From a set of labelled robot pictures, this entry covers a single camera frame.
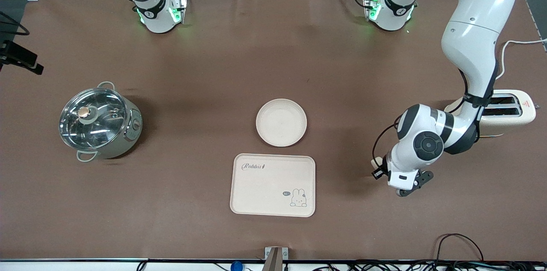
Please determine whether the glass pot lid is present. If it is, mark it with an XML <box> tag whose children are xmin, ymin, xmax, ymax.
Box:
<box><xmin>59</xmin><ymin>88</ymin><xmax>129</xmax><ymax>151</ymax></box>

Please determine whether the steel electric cooking pot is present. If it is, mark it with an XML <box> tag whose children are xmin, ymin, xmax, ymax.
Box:
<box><xmin>60</xmin><ymin>81</ymin><xmax>144</xmax><ymax>163</ymax></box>

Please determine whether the black cable bundle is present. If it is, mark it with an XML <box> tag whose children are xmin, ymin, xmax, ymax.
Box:
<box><xmin>311</xmin><ymin>260</ymin><xmax>547</xmax><ymax>271</ymax></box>

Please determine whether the grey metal camera bracket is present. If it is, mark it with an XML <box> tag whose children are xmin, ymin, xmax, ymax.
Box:
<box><xmin>264</xmin><ymin>247</ymin><xmax>289</xmax><ymax>271</ymax></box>

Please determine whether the beige round plate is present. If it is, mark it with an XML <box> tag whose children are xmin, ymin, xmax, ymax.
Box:
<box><xmin>256</xmin><ymin>98</ymin><xmax>308</xmax><ymax>148</ymax></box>

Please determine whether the beige rabbit print tray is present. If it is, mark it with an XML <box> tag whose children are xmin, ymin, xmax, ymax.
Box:
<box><xmin>230</xmin><ymin>153</ymin><xmax>316</xmax><ymax>218</ymax></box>

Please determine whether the black looped cable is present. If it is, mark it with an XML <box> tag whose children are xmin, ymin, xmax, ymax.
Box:
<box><xmin>435</xmin><ymin>233</ymin><xmax>485</xmax><ymax>263</ymax></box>

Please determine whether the brown table cover mat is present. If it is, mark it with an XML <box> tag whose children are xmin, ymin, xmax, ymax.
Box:
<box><xmin>0</xmin><ymin>0</ymin><xmax>547</xmax><ymax>262</ymax></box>

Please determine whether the white toaster power cable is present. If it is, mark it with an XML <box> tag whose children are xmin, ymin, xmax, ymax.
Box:
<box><xmin>496</xmin><ymin>38</ymin><xmax>547</xmax><ymax>80</ymax></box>

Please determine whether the cream two-slot toaster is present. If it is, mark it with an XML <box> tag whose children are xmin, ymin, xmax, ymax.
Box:
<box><xmin>444</xmin><ymin>90</ymin><xmax>537</xmax><ymax>138</ymax></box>

